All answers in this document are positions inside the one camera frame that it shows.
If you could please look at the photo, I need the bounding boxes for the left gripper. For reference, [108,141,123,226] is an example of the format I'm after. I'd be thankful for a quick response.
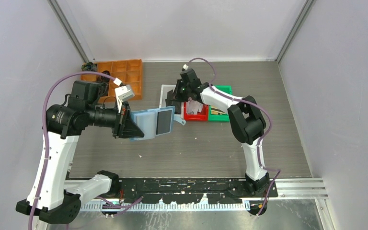
[86,99,145,138]

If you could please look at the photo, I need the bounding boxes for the blue leather card holder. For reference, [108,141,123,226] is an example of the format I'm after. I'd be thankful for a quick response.
[130,106,175,141]

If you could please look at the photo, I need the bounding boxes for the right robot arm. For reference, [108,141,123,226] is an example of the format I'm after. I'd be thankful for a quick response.
[165,69,269,197]

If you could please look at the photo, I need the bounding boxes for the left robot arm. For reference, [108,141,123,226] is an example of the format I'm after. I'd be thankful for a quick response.
[15,80,144,224]

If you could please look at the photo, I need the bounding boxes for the white cards in red bin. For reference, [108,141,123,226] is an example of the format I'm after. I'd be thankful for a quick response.
[185,101,204,115]

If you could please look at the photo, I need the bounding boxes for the gold cards in green bin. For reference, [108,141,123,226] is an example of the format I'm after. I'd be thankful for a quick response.
[209,106,226,115]

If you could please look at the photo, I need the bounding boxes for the white plastic bin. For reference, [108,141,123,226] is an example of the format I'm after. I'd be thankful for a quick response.
[159,84,186,126]

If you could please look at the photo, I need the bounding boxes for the red plastic bin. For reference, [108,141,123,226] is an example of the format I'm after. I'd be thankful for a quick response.
[184,102,208,121]

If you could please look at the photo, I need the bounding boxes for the orange compartment tray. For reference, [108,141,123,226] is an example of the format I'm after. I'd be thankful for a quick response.
[80,59,143,103]

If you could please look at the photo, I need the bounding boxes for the green plastic bin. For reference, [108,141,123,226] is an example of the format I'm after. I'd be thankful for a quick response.
[208,85,232,122]

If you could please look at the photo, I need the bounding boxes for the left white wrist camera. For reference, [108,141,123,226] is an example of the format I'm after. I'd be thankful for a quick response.
[113,78,135,113]

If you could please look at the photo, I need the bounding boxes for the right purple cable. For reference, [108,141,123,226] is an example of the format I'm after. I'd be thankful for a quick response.
[187,57,282,218]

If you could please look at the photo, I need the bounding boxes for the purple cable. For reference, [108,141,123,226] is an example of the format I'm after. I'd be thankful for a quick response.
[27,71,144,230]
[187,57,282,218]

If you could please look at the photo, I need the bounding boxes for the dark cable bundle top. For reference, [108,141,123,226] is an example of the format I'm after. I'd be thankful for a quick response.
[81,63,98,74]

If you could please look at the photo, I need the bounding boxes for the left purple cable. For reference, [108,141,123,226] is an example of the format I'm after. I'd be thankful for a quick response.
[27,71,144,230]

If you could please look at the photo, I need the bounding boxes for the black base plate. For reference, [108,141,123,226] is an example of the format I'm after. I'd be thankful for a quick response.
[100,178,278,205]

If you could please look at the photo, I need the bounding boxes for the aluminium rail frame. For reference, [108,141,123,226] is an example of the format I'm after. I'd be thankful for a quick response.
[77,178,328,215]

